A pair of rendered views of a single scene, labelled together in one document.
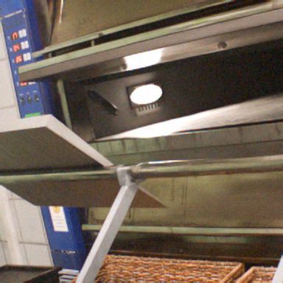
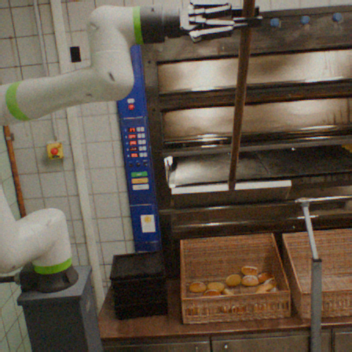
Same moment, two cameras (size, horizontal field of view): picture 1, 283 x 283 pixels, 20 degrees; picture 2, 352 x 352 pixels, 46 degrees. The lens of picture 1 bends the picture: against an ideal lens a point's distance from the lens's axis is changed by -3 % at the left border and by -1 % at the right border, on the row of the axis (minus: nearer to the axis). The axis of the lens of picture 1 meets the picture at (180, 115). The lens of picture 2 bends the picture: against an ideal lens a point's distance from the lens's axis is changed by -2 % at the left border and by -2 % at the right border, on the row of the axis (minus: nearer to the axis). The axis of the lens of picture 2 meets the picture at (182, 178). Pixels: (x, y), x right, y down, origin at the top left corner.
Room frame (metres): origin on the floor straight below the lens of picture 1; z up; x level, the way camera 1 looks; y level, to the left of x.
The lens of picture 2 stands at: (0.67, 1.91, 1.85)
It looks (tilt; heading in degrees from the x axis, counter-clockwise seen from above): 15 degrees down; 315
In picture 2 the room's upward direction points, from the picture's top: 5 degrees counter-clockwise
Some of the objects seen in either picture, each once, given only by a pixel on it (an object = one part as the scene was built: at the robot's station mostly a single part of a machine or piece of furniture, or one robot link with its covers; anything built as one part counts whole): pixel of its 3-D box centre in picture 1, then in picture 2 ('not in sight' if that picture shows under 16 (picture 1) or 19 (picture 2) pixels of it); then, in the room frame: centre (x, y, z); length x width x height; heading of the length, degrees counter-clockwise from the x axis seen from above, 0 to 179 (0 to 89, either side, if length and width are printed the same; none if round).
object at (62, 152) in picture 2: not in sight; (56, 149); (2.80, 0.74, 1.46); 0.10 x 0.07 x 0.10; 42
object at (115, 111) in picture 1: (103, 102); not in sight; (2.45, 0.22, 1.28); 0.09 x 0.02 x 0.09; 132
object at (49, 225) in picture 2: not in sight; (45, 240); (1.87, 1.35, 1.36); 0.16 x 0.13 x 0.19; 104
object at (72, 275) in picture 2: not in sight; (38, 274); (1.91, 1.38, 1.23); 0.26 x 0.15 x 0.06; 46
